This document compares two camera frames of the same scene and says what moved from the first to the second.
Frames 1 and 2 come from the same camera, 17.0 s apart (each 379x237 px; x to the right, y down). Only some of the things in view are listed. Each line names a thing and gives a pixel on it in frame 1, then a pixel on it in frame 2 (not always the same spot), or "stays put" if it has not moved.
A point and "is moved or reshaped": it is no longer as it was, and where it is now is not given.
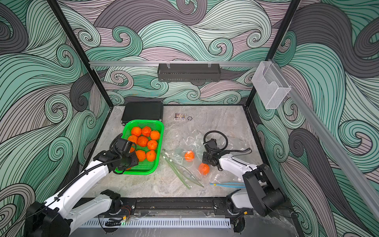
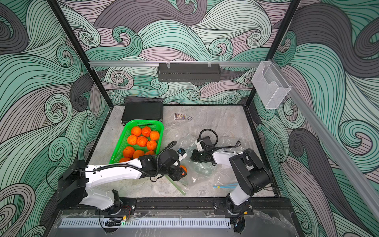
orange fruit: (152, 144) stays put
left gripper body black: (129, 160) → (174, 173)
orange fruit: (141, 155) stays put
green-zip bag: (191, 157) is moved or reshaped
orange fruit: (155, 135) stays put
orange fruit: (142, 141) stays put
